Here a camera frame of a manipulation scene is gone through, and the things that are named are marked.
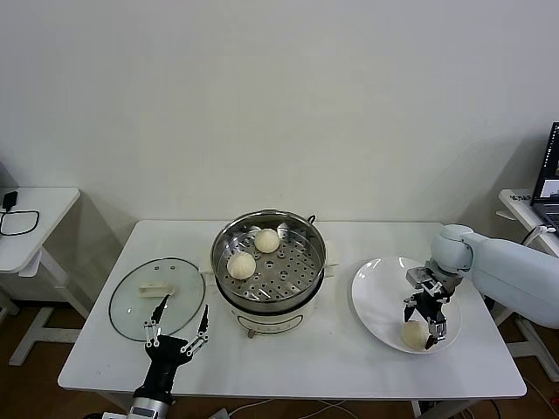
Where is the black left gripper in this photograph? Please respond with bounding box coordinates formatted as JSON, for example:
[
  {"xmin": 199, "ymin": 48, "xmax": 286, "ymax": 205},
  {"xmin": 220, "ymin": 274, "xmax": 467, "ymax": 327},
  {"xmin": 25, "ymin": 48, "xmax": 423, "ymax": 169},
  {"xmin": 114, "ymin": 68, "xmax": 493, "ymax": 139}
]
[{"xmin": 141, "ymin": 293, "xmax": 210, "ymax": 393}]

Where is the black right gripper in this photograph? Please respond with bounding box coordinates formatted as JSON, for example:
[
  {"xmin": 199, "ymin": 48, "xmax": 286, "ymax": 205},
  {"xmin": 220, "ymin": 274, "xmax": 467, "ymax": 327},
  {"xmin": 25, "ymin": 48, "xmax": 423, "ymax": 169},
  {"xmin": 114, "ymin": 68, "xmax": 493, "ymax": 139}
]
[{"xmin": 402, "ymin": 288, "xmax": 449, "ymax": 351}]

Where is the white steamed baozi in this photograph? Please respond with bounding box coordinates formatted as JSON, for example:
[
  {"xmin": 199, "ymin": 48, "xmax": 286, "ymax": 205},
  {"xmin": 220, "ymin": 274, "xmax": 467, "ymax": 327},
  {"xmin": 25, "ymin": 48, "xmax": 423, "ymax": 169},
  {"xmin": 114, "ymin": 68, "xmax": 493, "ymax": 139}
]
[
  {"xmin": 399, "ymin": 321, "xmax": 431, "ymax": 352},
  {"xmin": 226, "ymin": 252, "xmax": 257, "ymax": 280},
  {"xmin": 253, "ymin": 229, "xmax": 280, "ymax": 253}
]

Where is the round glass pot lid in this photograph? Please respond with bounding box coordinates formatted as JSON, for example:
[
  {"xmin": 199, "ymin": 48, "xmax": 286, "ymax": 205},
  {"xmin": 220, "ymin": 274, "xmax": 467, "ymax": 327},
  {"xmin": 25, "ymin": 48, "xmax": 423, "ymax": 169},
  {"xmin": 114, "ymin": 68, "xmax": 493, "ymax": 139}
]
[{"xmin": 108, "ymin": 257, "xmax": 207, "ymax": 342}]

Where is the stainless steel steamer basket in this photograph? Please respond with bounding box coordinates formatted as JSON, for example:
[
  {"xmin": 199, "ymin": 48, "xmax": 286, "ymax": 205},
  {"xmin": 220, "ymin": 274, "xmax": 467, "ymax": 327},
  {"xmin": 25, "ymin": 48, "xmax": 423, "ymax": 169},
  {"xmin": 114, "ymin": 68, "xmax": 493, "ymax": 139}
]
[{"xmin": 210, "ymin": 209, "xmax": 327, "ymax": 313}]

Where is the white round plate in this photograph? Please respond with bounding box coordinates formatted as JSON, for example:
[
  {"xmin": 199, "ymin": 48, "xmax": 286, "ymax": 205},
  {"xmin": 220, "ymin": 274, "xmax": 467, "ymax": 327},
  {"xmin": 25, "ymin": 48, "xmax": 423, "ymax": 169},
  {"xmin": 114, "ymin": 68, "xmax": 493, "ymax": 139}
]
[{"xmin": 351, "ymin": 256, "xmax": 463, "ymax": 354}]

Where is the white electric cooker base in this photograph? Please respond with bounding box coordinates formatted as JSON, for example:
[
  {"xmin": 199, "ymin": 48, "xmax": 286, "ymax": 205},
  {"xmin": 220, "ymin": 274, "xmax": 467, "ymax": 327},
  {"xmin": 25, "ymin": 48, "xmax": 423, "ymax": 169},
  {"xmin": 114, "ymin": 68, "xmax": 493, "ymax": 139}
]
[{"xmin": 199, "ymin": 238, "xmax": 341, "ymax": 340}]

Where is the white side desk with laptop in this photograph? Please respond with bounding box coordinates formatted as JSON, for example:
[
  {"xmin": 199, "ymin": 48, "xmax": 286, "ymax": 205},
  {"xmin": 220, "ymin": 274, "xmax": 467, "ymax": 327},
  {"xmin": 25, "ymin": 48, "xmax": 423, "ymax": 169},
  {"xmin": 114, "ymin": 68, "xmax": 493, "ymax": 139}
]
[{"xmin": 496, "ymin": 189, "xmax": 559, "ymax": 376}]

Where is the white side desk with adapter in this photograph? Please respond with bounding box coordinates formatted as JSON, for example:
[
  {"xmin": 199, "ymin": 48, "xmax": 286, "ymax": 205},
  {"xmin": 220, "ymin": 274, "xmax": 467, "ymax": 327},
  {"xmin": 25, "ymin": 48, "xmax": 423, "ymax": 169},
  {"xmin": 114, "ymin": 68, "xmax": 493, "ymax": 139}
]
[{"xmin": 0, "ymin": 187, "xmax": 91, "ymax": 367}]

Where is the dark open laptop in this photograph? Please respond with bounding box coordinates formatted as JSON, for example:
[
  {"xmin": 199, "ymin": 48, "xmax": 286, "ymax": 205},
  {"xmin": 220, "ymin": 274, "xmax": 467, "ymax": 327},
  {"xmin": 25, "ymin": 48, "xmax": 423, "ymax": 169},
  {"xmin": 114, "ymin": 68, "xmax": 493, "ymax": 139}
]
[{"xmin": 530, "ymin": 121, "xmax": 559, "ymax": 232}]

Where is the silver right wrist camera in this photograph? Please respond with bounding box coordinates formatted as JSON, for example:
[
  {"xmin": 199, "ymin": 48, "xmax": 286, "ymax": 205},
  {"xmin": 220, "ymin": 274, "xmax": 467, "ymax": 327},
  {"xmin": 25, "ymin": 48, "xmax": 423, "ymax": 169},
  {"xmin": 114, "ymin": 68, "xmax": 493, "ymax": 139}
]
[{"xmin": 405, "ymin": 266, "xmax": 453, "ymax": 302}]

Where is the white laptop cable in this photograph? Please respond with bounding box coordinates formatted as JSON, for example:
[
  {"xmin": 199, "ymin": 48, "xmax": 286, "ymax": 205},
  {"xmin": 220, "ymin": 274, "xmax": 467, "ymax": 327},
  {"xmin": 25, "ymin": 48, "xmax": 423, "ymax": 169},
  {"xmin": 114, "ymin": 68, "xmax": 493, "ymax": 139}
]
[{"xmin": 521, "ymin": 224, "xmax": 549, "ymax": 246}]

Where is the black looped cable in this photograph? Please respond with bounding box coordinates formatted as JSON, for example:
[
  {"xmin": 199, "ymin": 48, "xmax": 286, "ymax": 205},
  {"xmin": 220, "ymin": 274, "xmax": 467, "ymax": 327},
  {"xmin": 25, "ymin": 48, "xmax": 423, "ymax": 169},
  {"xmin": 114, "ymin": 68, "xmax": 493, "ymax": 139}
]
[{"xmin": 0, "ymin": 209, "xmax": 41, "ymax": 237}]

